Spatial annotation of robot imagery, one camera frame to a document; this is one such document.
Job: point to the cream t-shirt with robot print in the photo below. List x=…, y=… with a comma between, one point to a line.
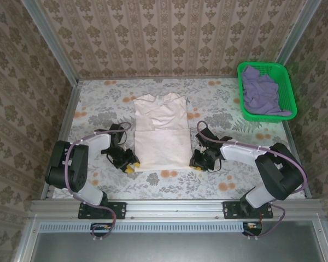
x=161, y=147

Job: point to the green plastic basket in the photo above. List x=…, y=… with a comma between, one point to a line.
x=287, y=82

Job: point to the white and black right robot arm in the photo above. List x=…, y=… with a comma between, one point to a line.
x=240, y=152

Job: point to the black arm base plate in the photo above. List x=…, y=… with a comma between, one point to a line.
x=231, y=210
x=117, y=210

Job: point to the aluminium frame post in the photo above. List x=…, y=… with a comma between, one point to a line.
x=50, y=41
x=292, y=35

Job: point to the small black connector box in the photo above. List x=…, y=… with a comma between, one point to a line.
x=101, y=228
x=252, y=228

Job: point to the floral printed table cover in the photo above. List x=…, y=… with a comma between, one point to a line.
x=180, y=185

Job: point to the aluminium side rail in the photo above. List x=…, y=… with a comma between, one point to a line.
x=292, y=136
x=68, y=114

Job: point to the aluminium mounting rail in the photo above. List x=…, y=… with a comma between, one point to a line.
x=175, y=208

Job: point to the purple t-shirt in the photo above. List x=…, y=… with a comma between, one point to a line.
x=259, y=92

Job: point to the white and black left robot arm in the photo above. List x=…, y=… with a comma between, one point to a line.
x=98, y=143

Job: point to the grey metal sheet panel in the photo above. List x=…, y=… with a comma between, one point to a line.
x=175, y=247

